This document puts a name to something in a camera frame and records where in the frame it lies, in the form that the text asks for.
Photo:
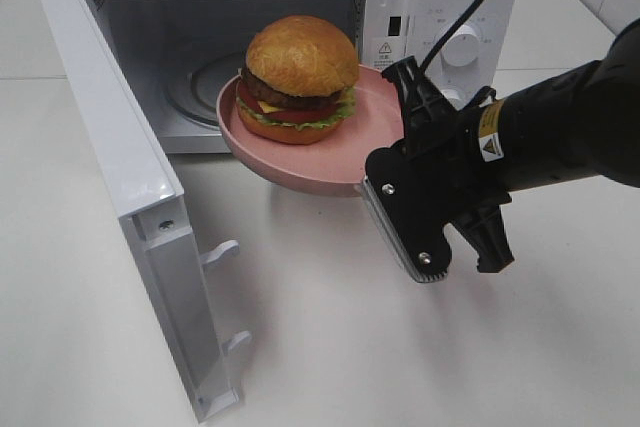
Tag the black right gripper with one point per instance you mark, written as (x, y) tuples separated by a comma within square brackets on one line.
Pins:
[(449, 150)]

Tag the white timer knob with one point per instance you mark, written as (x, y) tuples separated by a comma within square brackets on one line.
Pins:
[(455, 98)]

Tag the pink round plate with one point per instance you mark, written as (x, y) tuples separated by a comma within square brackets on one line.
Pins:
[(334, 166)]

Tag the burger with lettuce and tomato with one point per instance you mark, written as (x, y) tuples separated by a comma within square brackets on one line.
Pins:
[(297, 84)]

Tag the white microwave door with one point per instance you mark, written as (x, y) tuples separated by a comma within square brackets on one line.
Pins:
[(102, 58)]

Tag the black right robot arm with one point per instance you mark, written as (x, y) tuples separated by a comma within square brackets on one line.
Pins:
[(582, 123)]

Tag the upper white power knob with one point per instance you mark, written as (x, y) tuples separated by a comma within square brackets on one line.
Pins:
[(462, 48)]

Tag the glass microwave turntable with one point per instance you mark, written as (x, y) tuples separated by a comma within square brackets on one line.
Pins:
[(194, 77)]

